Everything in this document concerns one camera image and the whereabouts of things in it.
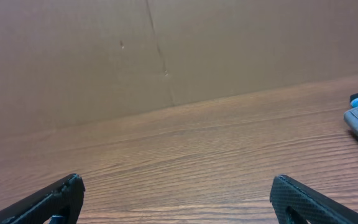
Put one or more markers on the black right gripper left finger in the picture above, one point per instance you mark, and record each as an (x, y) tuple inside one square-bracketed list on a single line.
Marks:
[(62, 201)]

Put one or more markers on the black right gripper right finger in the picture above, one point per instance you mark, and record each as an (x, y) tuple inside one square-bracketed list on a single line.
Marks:
[(296, 203)]

